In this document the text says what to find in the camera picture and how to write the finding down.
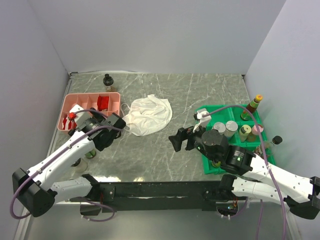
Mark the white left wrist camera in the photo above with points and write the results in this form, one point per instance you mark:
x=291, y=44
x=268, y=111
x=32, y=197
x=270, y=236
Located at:
x=75, y=117

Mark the pink lid spice jar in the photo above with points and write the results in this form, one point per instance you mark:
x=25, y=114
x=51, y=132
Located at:
x=254, y=135

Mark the red white striped packet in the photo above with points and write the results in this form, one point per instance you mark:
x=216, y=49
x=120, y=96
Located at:
x=65, y=122

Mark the black cap spice jar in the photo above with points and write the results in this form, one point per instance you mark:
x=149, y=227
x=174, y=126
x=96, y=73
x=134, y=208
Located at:
x=108, y=82

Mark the red sauce bottle yellow cap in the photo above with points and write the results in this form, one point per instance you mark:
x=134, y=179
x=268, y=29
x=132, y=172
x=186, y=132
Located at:
x=251, y=108

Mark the black front mounting rail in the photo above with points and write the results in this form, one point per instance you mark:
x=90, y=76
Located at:
x=151, y=196

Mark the pink compartment tray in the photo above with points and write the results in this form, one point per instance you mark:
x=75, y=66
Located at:
x=87, y=101

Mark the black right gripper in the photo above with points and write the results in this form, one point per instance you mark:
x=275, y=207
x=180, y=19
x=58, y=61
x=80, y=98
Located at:
x=184, y=133

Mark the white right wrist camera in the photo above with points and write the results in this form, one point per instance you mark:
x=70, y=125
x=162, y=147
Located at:
x=201, y=120

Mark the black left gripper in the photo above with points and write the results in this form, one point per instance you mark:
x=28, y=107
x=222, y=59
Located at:
x=98, y=117

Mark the dark sauce bottle black cap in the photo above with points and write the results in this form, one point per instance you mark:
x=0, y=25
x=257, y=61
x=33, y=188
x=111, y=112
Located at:
x=268, y=146

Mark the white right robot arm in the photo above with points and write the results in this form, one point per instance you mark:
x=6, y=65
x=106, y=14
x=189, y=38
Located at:
x=248, y=175

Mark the silver lid blue label jar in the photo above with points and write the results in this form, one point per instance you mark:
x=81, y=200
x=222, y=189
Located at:
x=231, y=128

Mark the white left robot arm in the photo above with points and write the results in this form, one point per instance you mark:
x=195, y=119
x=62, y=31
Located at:
x=37, y=188

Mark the red packet back compartment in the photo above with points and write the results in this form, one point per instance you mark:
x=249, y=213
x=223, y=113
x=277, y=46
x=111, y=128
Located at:
x=103, y=103

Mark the white crumpled cloth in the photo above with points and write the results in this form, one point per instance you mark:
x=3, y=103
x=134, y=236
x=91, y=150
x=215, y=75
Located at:
x=146, y=116

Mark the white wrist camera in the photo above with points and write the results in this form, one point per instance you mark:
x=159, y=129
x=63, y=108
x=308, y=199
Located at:
x=75, y=117
x=201, y=120

